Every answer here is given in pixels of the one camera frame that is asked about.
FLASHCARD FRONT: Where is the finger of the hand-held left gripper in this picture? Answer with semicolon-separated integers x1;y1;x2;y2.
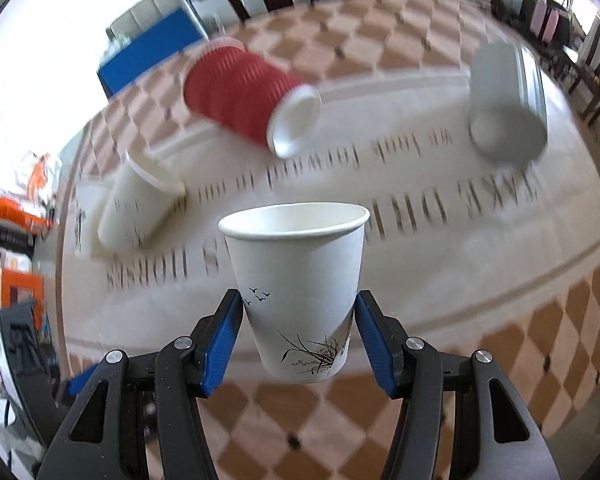
0;299;102;448

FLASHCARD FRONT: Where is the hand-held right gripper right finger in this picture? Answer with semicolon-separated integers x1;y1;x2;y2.
354;290;563;480

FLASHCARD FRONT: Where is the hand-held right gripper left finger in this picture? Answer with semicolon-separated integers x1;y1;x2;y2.
36;289;244;480

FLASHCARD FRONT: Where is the white paper cup bird print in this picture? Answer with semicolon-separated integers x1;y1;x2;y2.
217;202;371;385

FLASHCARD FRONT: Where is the plain white paper cup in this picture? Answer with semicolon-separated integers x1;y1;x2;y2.
97;152;187;252

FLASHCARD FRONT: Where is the small white plastic cup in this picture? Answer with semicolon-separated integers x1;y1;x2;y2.
74;182;112;261

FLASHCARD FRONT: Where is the red ribbed paper cup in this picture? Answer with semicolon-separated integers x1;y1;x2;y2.
182;37;324;160

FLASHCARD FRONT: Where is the grey cup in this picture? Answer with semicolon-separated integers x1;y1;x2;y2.
467;41;550;167

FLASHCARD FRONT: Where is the orange box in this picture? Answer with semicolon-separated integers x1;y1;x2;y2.
0;269;46;323

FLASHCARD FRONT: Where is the checkered printed tablecloth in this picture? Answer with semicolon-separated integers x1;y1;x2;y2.
55;0;600;480

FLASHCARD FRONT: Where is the orange packet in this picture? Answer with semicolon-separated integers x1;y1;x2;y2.
0;194;57;235

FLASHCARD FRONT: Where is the blue box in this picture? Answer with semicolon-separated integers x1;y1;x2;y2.
97;6;211;99

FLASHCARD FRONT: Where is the white box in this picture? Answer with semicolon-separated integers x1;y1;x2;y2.
106;0;182;41

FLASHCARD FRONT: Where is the pink cloth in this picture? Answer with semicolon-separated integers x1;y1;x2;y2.
529;0;562;45

